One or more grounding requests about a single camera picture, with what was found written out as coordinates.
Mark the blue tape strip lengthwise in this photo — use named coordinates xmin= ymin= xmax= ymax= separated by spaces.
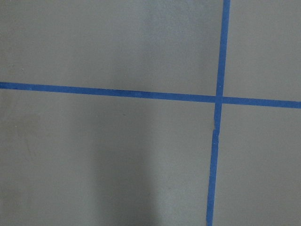
xmin=206 ymin=0 xmax=230 ymax=226

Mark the blue tape strip crosswise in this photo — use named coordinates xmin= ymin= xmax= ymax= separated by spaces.
xmin=0 ymin=82 xmax=301 ymax=109

